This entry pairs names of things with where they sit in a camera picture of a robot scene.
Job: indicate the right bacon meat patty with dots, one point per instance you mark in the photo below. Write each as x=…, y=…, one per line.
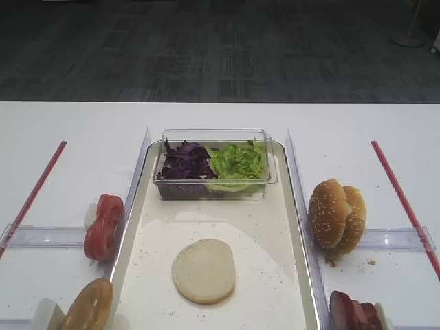
x=367, y=316

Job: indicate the front tomato slice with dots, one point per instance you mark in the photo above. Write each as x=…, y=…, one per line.
x=99, y=240

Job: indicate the sesame bun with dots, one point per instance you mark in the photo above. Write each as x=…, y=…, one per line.
x=355, y=222
x=328, y=212

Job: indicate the pale bun bottom slice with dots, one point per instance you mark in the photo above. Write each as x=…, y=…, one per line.
x=204, y=272

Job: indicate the sesame bun top right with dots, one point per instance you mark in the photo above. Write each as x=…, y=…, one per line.
x=355, y=222

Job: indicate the sesame bun top left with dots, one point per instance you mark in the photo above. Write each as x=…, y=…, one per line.
x=328, y=212

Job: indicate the upper left clear holder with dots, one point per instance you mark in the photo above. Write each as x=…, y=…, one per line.
x=29, y=236

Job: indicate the silver metal tray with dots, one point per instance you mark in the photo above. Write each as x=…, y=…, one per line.
x=272, y=289

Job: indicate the rear tomato slice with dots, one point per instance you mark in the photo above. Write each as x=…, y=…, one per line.
x=109, y=209

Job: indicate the upper right clear holder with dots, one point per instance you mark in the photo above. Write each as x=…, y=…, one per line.
x=405, y=239

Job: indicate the golden bun bottom outer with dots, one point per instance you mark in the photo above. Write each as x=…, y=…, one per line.
x=91, y=308

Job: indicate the left meat patty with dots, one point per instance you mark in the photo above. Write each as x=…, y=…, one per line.
x=342, y=312

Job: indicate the white floor stand base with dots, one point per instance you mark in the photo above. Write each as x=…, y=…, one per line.
x=414, y=37

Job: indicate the right red rail strip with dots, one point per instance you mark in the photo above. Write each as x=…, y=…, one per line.
x=407, y=207

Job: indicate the clear plastic salad box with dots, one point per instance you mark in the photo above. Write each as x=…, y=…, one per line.
x=196, y=189

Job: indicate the shredded green lettuce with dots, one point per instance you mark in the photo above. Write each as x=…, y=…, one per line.
x=235, y=162

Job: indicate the shredded purple cabbage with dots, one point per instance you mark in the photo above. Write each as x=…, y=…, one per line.
x=188, y=161

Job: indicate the left red rail strip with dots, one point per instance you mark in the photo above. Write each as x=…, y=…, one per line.
x=34, y=199

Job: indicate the tomato slice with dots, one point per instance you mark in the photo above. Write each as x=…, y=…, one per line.
x=109, y=209
x=99, y=240

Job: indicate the red rail strip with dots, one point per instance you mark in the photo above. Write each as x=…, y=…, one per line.
x=407, y=207
x=34, y=199

